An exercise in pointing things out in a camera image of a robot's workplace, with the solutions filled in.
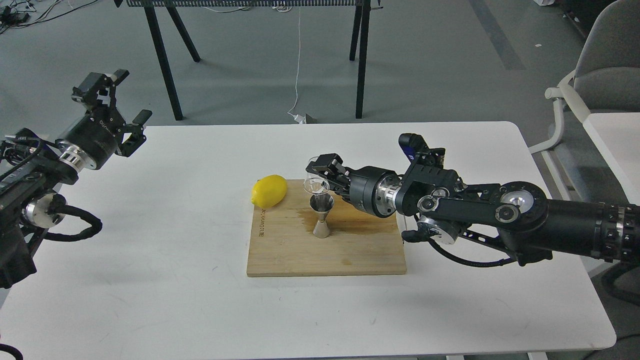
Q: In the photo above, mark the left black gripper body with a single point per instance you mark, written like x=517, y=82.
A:
x=92, y=140

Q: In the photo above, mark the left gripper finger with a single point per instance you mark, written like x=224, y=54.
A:
x=97, y=92
x=131, y=135

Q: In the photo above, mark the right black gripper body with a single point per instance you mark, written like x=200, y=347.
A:
x=372, y=190

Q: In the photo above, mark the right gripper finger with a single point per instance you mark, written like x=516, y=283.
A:
x=329, y=166
x=340, y=185

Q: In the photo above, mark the steel double jigger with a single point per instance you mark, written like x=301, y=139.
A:
x=321, y=204

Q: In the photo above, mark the small clear glass cup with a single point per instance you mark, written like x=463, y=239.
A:
x=314, y=184

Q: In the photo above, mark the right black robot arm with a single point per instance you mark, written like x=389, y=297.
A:
x=482, y=225

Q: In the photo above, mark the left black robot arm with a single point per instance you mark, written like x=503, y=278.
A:
x=31, y=209

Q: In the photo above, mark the yellow lemon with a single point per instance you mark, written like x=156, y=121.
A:
x=269, y=191

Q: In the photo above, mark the bamboo cutting board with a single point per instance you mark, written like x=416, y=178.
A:
x=282, y=243

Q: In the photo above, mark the grey office chair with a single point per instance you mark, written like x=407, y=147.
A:
x=605, y=80

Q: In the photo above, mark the black metal table frame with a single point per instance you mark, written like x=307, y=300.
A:
x=259, y=47

